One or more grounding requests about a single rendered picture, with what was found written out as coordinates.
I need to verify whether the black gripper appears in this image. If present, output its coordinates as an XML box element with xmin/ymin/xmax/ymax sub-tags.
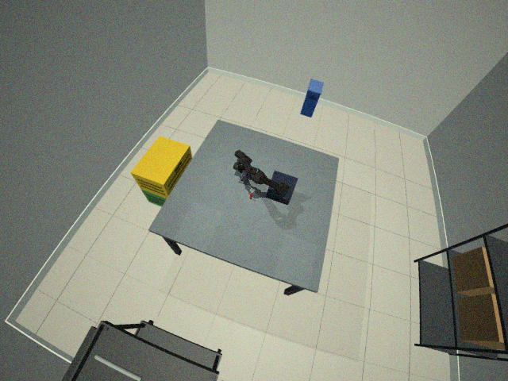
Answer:
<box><xmin>233</xmin><ymin>162</ymin><xmax>257</xmax><ymax>175</ymax></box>

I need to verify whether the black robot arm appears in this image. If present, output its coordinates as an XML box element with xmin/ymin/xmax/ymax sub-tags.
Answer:
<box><xmin>234</xmin><ymin>149</ymin><xmax>290</xmax><ymax>196</ymax></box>

